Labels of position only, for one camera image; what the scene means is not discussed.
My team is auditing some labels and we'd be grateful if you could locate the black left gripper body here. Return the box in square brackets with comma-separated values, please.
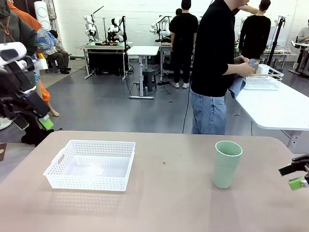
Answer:
[0, 69, 33, 121]

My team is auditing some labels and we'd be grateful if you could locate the white cup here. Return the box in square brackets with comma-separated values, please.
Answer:
[255, 64, 270, 75]

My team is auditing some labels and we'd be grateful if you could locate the white perforated plastic basket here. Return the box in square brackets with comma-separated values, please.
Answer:
[42, 139, 136, 193]

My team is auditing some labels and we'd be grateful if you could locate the grey plastic stool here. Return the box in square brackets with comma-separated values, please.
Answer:
[141, 69, 157, 92]

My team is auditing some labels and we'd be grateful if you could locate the figure in dark green jacket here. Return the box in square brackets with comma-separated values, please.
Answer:
[0, 0, 43, 58]

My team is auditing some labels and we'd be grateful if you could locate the person in grey at desk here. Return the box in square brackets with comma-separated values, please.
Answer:
[296, 19, 309, 73]

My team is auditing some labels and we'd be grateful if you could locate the person's right hand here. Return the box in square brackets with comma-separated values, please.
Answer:
[239, 61, 256, 76]

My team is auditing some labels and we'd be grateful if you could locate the person in black shirt, jeans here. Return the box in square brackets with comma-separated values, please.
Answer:
[189, 0, 249, 135]

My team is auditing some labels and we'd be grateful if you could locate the yellow and white object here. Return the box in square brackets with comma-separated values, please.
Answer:
[36, 53, 49, 71]

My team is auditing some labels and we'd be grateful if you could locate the large white side table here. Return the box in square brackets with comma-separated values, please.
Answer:
[233, 79, 309, 155]

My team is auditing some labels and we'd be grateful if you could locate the blue patterned garment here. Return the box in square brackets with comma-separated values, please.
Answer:
[33, 27, 59, 83]

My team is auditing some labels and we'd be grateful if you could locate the white round fan base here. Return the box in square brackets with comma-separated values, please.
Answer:
[0, 116, 13, 131]

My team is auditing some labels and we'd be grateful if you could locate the seated person in grey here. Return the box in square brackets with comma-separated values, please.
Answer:
[47, 29, 72, 74]

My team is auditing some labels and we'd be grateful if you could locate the white height-adjustable desk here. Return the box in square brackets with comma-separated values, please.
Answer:
[126, 45, 160, 100]

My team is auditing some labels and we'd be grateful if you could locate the bystander in black sweater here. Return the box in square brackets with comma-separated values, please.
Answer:
[238, 0, 272, 60]

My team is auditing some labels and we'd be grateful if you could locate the brown board piece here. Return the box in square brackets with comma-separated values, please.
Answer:
[0, 143, 8, 162]

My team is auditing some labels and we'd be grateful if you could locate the black tripod stand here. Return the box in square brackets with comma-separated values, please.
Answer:
[267, 15, 287, 67]

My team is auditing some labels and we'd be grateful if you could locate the pale green cup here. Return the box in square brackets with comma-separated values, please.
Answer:
[211, 140, 243, 189]

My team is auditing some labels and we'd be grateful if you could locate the white wire dish rack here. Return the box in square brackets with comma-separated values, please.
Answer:
[242, 66, 284, 91]

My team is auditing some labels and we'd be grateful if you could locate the hanging black cable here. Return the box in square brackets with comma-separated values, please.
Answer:
[182, 82, 194, 135]

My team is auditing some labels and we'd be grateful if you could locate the person's right forearm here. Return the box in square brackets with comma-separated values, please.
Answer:
[226, 62, 243, 76]

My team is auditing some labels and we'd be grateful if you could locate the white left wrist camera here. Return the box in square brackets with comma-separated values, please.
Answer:
[0, 42, 28, 68]

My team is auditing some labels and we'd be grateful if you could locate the bystander in black, white shoes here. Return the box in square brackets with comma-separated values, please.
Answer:
[169, 0, 199, 89]

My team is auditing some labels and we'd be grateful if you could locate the dark desk with robots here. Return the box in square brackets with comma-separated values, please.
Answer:
[76, 44, 129, 80]

